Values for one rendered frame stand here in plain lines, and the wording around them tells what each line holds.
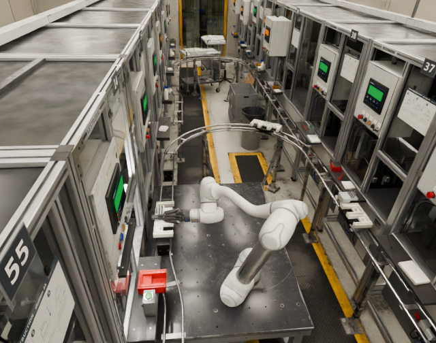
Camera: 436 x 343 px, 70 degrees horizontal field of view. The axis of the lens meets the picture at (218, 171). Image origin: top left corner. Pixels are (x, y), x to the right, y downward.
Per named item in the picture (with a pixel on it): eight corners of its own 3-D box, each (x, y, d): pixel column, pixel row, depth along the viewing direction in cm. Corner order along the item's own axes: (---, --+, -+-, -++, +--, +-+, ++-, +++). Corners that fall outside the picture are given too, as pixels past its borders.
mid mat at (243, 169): (277, 190, 413) (277, 189, 412) (236, 191, 408) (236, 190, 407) (261, 152, 495) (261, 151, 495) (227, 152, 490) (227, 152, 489)
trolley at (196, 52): (187, 96, 691) (185, 51, 637) (178, 88, 733) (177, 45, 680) (222, 92, 721) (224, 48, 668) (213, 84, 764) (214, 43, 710)
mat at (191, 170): (222, 190, 409) (222, 189, 408) (176, 192, 403) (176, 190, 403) (199, 67, 892) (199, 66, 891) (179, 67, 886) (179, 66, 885)
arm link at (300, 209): (274, 194, 170) (265, 209, 160) (306, 192, 159) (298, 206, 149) (283, 215, 174) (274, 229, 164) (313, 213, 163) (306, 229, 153)
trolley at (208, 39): (227, 78, 808) (229, 39, 754) (206, 79, 796) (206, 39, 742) (220, 69, 876) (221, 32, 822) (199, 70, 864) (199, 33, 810)
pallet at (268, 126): (248, 130, 383) (249, 122, 377) (253, 125, 393) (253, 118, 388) (277, 137, 370) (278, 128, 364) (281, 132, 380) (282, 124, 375)
